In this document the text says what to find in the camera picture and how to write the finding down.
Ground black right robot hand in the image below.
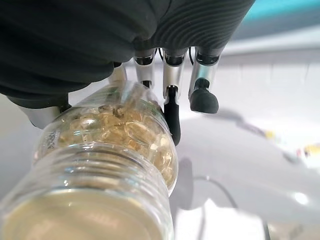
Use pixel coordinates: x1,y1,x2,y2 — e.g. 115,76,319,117
0,0,256,147

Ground small wrapped syringes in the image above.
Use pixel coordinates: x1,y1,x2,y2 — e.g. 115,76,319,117
224,109,320,166

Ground clear bottle yellow capsules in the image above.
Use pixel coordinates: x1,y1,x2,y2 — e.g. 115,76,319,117
0,82,180,240

